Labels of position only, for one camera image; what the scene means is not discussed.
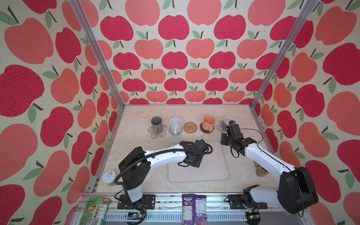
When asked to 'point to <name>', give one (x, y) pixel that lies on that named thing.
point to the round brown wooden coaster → (204, 131)
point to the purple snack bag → (194, 209)
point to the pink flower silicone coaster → (155, 136)
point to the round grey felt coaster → (177, 133)
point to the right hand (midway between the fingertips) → (226, 139)
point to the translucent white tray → (214, 168)
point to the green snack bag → (95, 211)
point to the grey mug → (157, 124)
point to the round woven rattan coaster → (190, 127)
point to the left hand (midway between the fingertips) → (197, 166)
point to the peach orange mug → (208, 123)
